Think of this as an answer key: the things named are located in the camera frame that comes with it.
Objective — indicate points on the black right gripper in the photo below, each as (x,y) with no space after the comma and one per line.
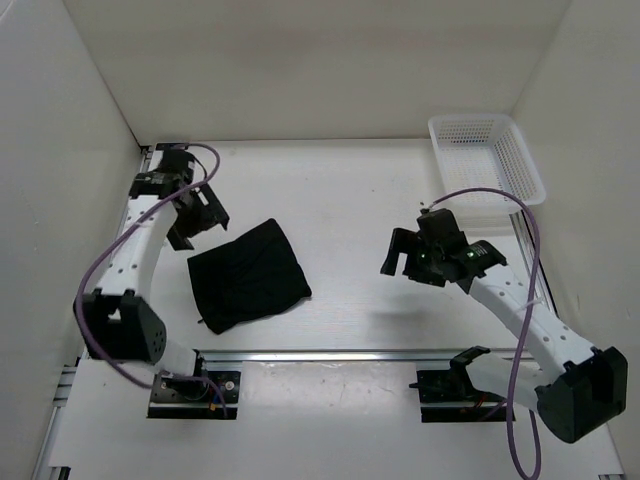
(406,241)

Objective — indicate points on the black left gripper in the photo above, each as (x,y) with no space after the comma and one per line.
(210,214)

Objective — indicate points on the black shorts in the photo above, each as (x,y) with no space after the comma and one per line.
(250,278)

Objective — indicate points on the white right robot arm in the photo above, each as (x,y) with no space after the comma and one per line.
(576,387)

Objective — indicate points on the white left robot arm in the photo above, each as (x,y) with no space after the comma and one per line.
(112,305)

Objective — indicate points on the small blue label sticker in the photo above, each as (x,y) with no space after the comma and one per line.
(170,145)

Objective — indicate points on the white plastic mesh basket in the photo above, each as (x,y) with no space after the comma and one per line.
(480,151)

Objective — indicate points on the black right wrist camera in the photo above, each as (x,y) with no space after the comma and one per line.
(441,228)

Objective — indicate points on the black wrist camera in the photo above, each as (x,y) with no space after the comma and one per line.
(441,228)
(174,172)

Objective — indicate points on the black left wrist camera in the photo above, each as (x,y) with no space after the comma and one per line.
(174,172)

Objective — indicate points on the aluminium table edge rail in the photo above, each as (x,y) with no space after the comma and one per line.
(357,355)

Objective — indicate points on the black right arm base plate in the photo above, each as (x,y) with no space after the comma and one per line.
(447,396)

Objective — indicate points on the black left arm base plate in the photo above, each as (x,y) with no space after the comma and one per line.
(176,399)

